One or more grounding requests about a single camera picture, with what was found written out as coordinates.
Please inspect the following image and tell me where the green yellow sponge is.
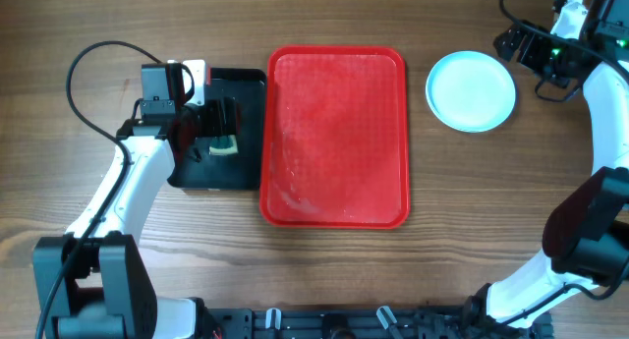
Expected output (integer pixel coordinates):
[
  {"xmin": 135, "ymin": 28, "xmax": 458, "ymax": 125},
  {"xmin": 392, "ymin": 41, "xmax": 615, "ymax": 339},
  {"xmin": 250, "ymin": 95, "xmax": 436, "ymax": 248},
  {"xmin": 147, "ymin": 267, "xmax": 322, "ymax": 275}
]
[{"xmin": 208, "ymin": 135, "xmax": 239, "ymax": 156}]

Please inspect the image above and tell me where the light blue plate top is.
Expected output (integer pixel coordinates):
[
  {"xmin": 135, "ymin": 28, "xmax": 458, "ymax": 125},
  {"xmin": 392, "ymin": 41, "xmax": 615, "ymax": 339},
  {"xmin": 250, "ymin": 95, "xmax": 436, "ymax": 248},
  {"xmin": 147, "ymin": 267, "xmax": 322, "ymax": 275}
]
[{"xmin": 425, "ymin": 51, "xmax": 517, "ymax": 133}]

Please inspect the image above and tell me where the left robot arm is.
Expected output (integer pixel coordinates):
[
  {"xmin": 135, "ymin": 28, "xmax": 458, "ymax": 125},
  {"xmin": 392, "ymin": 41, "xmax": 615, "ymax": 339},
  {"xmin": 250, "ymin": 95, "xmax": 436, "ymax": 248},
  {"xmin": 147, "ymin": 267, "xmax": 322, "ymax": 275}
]
[{"xmin": 33, "ymin": 97, "xmax": 240, "ymax": 338}]

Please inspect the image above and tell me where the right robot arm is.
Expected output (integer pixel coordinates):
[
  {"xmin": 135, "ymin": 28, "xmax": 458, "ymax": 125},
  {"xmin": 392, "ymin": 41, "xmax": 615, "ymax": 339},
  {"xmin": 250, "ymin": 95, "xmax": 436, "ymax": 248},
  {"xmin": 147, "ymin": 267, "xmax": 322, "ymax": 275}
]
[{"xmin": 462, "ymin": 21, "xmax": 628, "ymax": 330}]

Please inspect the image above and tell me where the black rectangular water tray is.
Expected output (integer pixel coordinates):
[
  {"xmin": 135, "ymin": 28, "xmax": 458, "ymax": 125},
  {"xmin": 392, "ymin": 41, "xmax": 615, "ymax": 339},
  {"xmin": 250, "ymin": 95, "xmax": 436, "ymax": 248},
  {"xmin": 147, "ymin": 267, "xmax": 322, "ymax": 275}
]
[{"xmin": 168, "ymin": 68, "xmax": 266, "ymax": 190}]

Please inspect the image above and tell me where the red plastic tray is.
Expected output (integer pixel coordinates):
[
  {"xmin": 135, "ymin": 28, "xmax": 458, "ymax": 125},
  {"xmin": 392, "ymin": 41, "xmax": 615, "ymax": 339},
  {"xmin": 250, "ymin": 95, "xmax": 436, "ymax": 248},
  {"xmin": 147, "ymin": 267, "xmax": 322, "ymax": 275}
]
[{"xmin": 259, "ymin": 45, "xmax": 410, "ymax": 230}]

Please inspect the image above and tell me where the right black cable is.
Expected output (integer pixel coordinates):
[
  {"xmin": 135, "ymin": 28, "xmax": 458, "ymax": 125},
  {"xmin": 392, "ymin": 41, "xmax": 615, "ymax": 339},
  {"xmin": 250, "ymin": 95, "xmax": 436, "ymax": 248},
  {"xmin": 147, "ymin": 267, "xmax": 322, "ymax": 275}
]
[{"xmin": 498, "ymin": 0, "xmax": 629, "ymax": 325}]

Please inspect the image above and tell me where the black cable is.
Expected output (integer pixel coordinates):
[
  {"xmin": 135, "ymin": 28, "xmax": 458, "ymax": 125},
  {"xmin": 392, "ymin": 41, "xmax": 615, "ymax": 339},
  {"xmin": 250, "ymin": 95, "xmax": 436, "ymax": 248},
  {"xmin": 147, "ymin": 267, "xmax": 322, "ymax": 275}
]
[
  {"xmin": 34, "ymin": 40, "xmax": 163, "ymax": 339},
  {"xmin": 498, "ymin": 0, "xmax": 629, "ymax": 325}
]

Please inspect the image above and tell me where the left black cable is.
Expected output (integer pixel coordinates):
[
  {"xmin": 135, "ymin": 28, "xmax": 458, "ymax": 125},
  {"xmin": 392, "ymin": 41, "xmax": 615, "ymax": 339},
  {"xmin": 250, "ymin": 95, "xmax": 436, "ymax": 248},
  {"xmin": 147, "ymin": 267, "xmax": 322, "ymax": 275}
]
[{"xmin": 34, "ymin": 40, "xmax": 163, "ymax": 339}]

